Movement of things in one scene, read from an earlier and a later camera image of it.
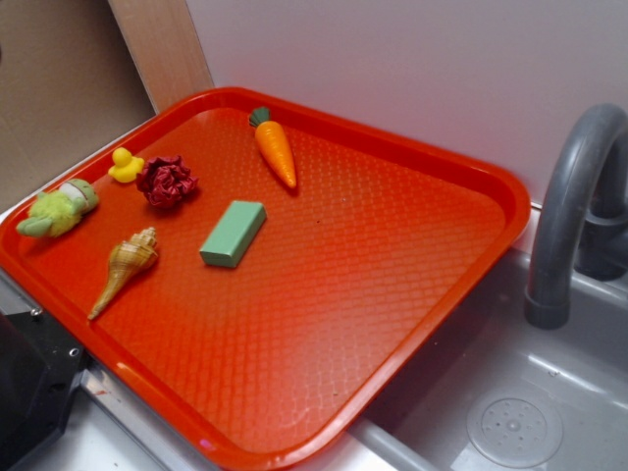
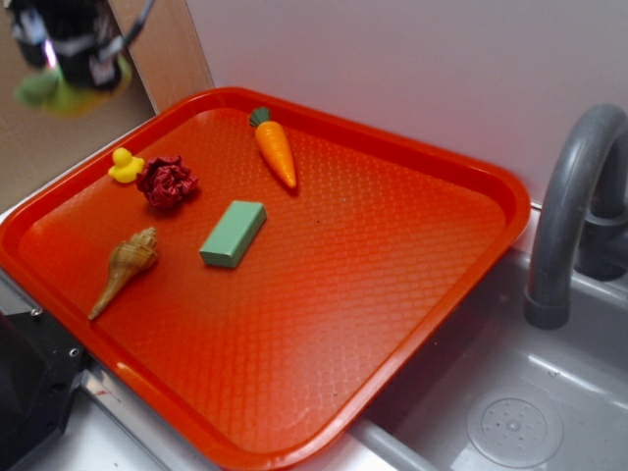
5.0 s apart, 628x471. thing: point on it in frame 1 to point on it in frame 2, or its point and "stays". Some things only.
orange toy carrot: x=273 y=140 stays
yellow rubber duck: x=126 y=167 stays
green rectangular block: x=233 y=235 stays
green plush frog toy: x=58 y=210 to x=46 y=88
